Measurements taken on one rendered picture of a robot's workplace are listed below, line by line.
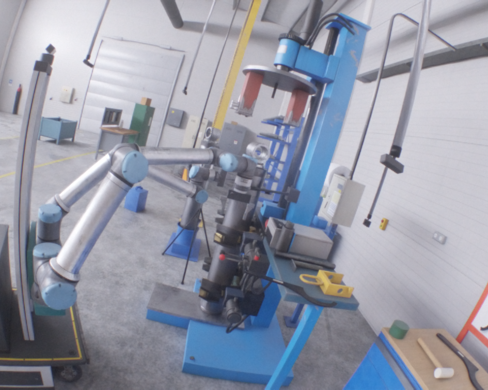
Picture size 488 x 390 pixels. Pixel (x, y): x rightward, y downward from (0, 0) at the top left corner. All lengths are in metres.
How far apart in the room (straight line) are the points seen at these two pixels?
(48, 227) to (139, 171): 0.85
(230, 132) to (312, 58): 10.17
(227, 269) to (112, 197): 1.40
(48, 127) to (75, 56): 6.18
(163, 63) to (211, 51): 2.19
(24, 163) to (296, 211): 1.80
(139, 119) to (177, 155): 7.84
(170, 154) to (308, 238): 0.99
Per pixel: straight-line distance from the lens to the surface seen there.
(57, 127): 9.48
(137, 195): 4.74
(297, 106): 2.20
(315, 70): 2.24
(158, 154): 1.33
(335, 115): 2.20
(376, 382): 1.71
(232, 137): 12.23
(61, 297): 1.24
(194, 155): 1.45
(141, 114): 9.18
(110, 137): 7.91
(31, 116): 1.31
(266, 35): 13.59
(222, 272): 2.32
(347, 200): 2.52
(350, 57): 2.32
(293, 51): 2.21
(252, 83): 2.09
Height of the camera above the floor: 1.68
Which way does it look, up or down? 12 degrees down
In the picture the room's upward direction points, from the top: 17 degrees clockwise
